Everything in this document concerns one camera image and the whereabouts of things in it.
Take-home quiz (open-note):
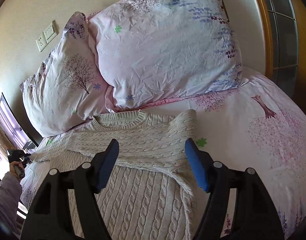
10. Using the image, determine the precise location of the beige cable-knit sweater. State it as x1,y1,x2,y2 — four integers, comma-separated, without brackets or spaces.
22,109,197,239

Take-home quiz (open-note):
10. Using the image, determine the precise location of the purple-sleeved left forearm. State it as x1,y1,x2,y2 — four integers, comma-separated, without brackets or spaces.
0,172,22,238

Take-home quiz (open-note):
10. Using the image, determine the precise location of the person's left hand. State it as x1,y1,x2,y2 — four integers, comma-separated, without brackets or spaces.
9,161,25,180

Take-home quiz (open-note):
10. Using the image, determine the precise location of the left floral pink pillow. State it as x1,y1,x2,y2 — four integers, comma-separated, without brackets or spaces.
22,12,109,137

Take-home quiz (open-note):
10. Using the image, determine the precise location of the floral pink pillow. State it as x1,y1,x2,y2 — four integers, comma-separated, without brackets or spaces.
88,0,246,112
22,12,109,137

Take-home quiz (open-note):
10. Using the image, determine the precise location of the pink floral bed sheet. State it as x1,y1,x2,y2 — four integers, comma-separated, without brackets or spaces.
17,65,306,240

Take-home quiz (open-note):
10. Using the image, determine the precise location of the right floral pink pillow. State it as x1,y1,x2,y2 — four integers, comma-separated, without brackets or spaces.
88,0,246,112

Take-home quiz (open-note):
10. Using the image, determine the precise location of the wooden glass-panel door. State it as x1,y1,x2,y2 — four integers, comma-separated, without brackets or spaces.
256,0,306,114

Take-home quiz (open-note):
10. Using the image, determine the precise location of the white wall switch socket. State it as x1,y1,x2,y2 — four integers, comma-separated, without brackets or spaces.
35,20,58,53

